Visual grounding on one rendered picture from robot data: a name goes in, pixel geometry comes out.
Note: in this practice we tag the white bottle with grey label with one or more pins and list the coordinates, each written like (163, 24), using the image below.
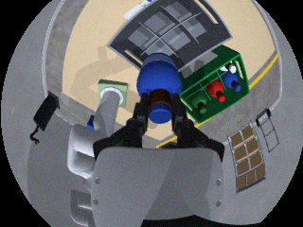
(229, 67)

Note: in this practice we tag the blue bottle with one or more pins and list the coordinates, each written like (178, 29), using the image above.
(159, 78)
(230, 80)

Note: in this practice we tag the white paper pick list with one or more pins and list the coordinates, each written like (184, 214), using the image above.
(133, 11)

